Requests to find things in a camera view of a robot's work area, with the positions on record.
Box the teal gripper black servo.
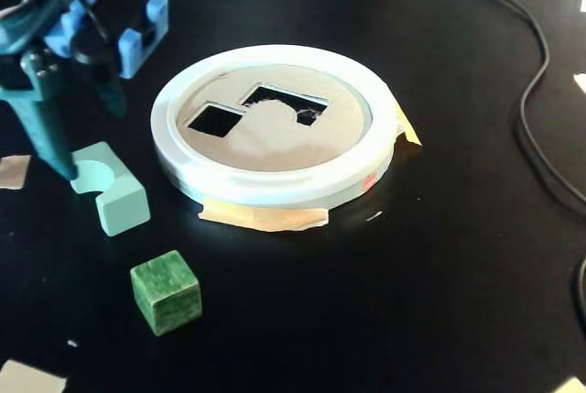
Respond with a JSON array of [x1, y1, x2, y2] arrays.
[[0, 0, 128, 182]]

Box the light green U shape block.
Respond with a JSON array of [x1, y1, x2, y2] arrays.
[[68, 141, 152, 238]]

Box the cardboard disc with shape holes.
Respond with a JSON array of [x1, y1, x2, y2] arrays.
[[175, 64, 373, 173]]

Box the small square beige paper piece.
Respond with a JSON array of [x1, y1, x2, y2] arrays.
[[0, 154, 32, 191]]

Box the dark green wooden cube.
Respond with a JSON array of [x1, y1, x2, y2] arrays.
[[129, 249, 203, 337]]

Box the white round sorter container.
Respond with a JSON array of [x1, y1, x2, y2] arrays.
[[149, 43, 398, 209]]

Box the wide beige masking tape strip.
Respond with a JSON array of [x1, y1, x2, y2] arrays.
[[198, 198, 331, 233]]

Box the large beige paper piece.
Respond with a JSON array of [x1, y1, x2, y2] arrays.
[[0, 358, 69, 393]]

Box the small beige masking tape piece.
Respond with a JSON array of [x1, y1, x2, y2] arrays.
[[393, 103, 423, 147]]

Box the pale yellow paper corner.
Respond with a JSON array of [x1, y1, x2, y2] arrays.
[[555, 376, 586, 393]]

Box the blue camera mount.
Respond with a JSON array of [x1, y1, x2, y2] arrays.
[[43, 0, 170, 81]]

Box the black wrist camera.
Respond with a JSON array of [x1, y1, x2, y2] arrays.
[[71, 0, 164, 67]]

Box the red white servo wires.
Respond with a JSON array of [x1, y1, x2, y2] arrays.
[[0, 0, 38, 21]]

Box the long black cable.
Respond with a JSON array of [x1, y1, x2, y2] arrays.
[[214, 0, 586, 220]]

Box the short black cable loop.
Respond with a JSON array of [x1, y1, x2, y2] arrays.
[[570, 255, 586, 334]]

